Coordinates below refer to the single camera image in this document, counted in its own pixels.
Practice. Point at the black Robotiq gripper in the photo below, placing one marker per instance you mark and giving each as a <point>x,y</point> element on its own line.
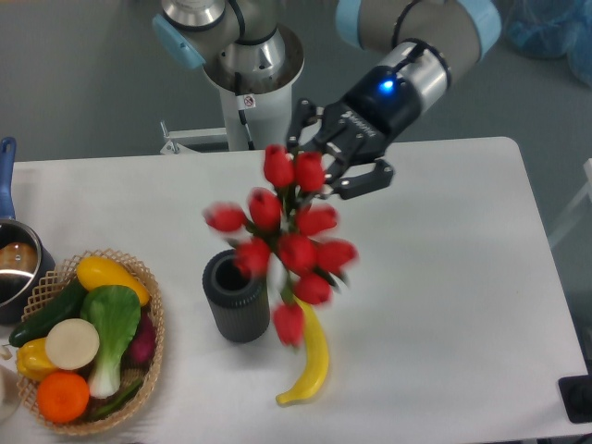
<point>359,127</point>

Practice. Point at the red tulip bouquet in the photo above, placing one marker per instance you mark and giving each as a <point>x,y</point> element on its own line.
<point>279,222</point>

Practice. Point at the dark grey ribbed vase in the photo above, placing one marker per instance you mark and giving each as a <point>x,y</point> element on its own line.
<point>239,304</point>

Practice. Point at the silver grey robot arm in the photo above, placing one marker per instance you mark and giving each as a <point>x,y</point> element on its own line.
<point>253,61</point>

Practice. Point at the yellow plastic banana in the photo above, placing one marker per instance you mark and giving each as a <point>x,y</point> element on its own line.
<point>314,374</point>

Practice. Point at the blue plastic bag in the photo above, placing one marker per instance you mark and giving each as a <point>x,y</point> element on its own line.
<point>552,30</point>

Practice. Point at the yellow squash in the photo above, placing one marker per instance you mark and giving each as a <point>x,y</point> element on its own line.
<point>97,271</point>

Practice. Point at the green bok choy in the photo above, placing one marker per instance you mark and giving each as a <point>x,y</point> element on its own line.
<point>115,313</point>

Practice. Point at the purple red onion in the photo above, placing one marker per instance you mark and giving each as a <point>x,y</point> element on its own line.
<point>142,347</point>

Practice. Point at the woven wicker basket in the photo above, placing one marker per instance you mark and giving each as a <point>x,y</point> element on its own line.
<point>142,377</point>

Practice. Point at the dark green cucumber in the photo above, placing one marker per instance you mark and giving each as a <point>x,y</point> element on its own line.
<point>65,305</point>

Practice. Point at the white round radish slice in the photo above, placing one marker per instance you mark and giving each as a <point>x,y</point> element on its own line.
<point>72,344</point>

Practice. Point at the black device at table edge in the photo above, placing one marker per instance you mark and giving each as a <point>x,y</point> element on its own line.
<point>576,398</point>

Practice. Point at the green chili pepper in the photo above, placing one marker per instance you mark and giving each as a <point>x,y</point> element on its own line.
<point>117,403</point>

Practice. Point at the yellow bell pepper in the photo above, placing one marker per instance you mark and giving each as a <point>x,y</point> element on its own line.
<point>33,362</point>

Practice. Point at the orange fruit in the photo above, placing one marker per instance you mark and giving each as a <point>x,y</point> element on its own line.
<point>62,397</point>

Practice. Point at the small garlic piece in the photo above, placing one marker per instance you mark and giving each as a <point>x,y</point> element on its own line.
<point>5,353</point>

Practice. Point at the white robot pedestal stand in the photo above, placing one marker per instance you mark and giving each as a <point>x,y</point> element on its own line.
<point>251,121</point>

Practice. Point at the white frame at right edge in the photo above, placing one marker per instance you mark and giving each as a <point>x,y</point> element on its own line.
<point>573,212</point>

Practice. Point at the blue handled saucepan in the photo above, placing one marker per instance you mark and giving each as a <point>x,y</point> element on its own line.
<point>24,259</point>

